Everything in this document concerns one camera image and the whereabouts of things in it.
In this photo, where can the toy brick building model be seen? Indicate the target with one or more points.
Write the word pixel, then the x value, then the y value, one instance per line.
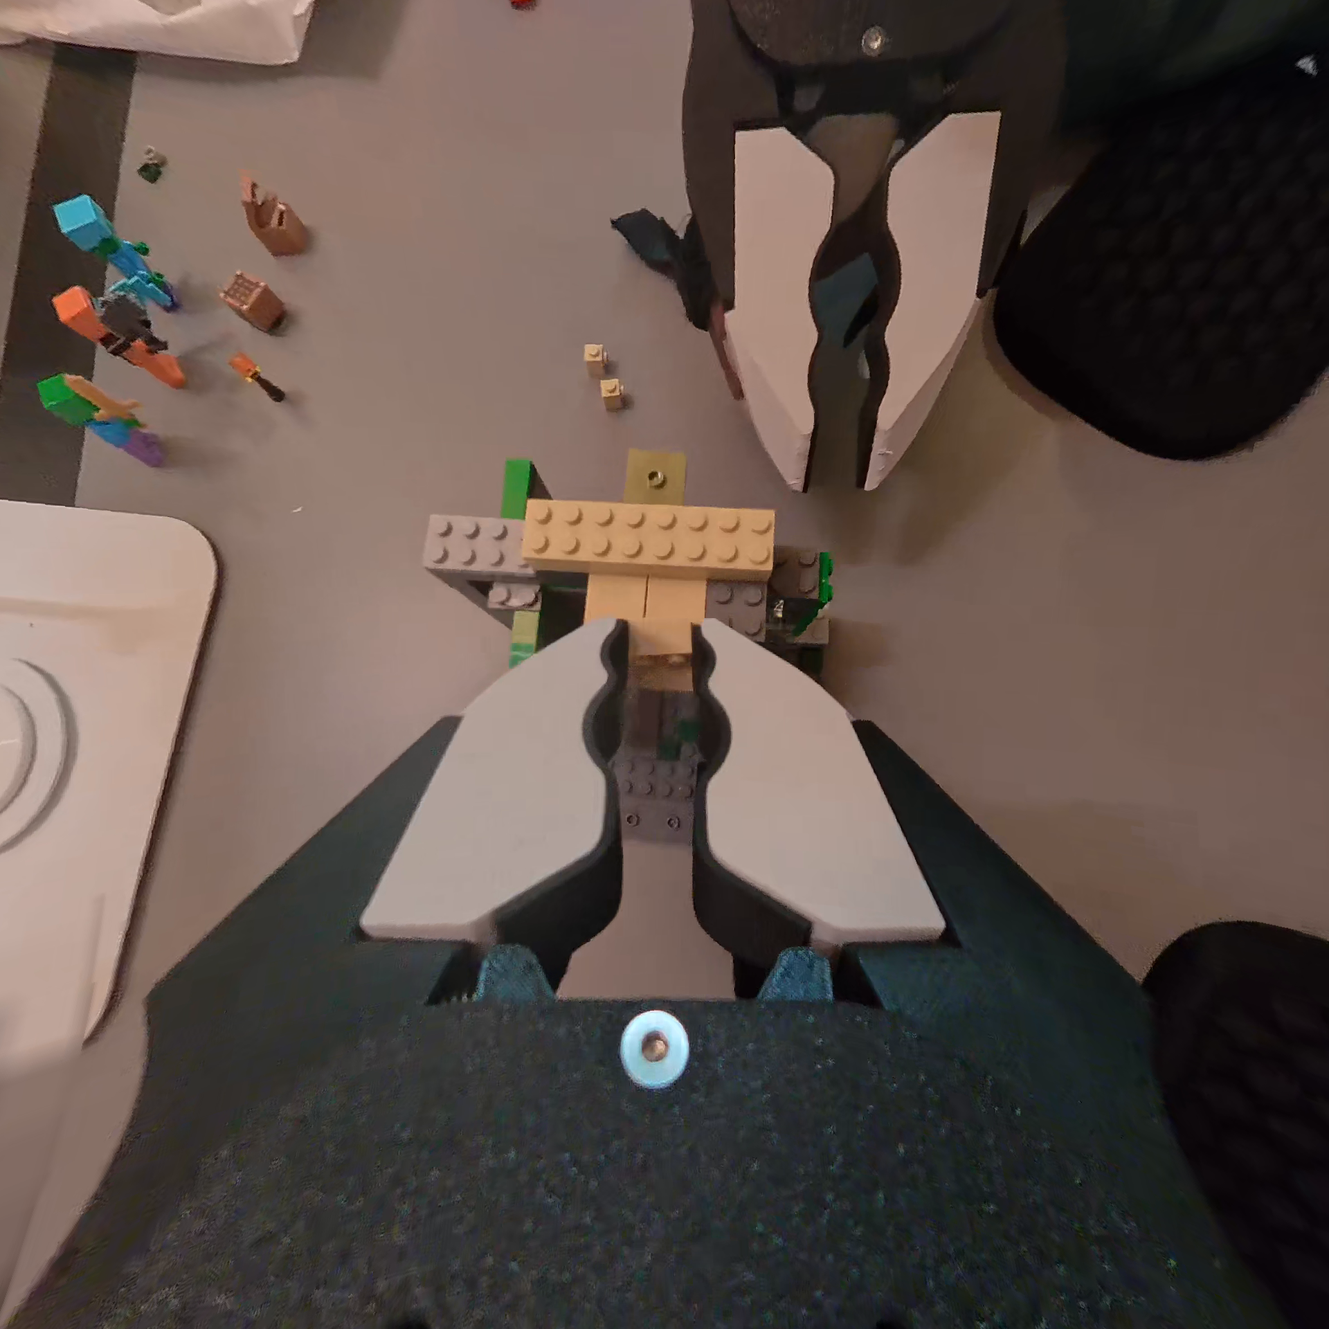
pixel 649 540

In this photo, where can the small dark green toy piece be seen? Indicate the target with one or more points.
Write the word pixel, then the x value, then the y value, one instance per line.
pixel 152 167

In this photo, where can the green-headed toy brick figure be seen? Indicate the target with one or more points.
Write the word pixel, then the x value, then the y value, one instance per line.
pixel 68 401

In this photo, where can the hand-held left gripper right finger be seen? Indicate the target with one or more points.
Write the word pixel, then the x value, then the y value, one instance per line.
pixel 820 811

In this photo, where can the tall brown toy brick piece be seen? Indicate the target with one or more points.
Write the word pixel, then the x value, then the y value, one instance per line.
pixel 279 230

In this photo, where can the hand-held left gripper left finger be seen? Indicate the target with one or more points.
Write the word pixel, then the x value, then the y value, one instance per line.
pixel 487 800

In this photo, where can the white moulded plastic tray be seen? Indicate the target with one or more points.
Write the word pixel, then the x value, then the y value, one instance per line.
pixel 93 645

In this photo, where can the orange and black toy figure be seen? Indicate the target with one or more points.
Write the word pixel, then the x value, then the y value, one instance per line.
pixel 78 312

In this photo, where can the orange toy torch piece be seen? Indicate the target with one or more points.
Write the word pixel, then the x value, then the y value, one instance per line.
pixel 249 369

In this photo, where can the person's right hand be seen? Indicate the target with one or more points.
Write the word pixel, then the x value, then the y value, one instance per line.
pixel 726 354

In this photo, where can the brown crate toy brick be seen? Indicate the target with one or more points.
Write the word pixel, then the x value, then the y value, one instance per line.
pixel 252 301

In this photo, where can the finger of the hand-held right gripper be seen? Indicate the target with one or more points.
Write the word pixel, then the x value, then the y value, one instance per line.
pixel 774 301
pixel 934 281

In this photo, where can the small tan toy brick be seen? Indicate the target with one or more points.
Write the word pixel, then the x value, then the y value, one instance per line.
pixel 593 360
pixel 612 395

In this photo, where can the teal-headed toy brick figure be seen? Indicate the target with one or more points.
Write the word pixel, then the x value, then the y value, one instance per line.
pixel 82 224

